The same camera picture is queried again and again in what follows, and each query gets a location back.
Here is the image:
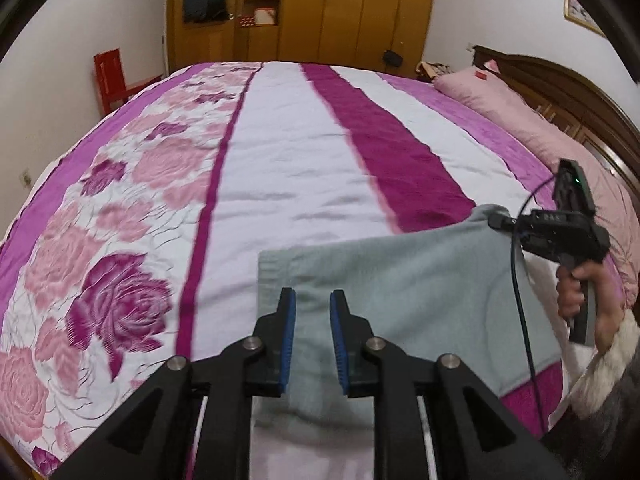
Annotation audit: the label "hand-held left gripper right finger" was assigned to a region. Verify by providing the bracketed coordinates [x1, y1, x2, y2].
[329, 289, 571, 480]

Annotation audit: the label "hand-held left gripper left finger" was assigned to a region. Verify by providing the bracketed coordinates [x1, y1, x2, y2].
[50, 287, 297, 480]

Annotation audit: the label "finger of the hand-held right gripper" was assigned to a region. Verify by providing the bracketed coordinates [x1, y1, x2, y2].
[487, 212, 521, 233]

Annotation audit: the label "grey pants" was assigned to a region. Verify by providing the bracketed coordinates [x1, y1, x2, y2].
[257, 203, 563, 431]

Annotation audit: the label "person's right hand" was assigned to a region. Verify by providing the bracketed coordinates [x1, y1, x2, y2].
[556, 260, 628, 351]

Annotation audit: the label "pink pillow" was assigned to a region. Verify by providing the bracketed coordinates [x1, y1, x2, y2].
[432, 59, 640, 311]

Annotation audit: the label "dark wooden headboard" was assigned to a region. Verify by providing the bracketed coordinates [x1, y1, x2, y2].
[472, 45, 640, 186]

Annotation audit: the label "patterned bag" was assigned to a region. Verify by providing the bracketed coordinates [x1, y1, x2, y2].
[415, 61, 453, 83]

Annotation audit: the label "purple floral bedspread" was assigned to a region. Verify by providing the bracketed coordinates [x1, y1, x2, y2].
[0, 60, 631, 480]

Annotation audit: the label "person's grey fluffy robe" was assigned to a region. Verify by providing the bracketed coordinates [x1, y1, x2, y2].
[540, 360, 640, 480]

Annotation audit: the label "wooden wardrobe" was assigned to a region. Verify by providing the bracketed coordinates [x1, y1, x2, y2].
[165, 0, 441, 76]

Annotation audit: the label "red chair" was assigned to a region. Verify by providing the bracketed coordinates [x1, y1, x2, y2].
[93, 48, 166, 116]

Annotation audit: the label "small black strap bag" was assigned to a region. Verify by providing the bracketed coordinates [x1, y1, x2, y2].
[382, 0, 404, 69]

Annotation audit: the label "framed wall picture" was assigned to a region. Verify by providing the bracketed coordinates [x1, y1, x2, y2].
[564, 0, 607, 37]

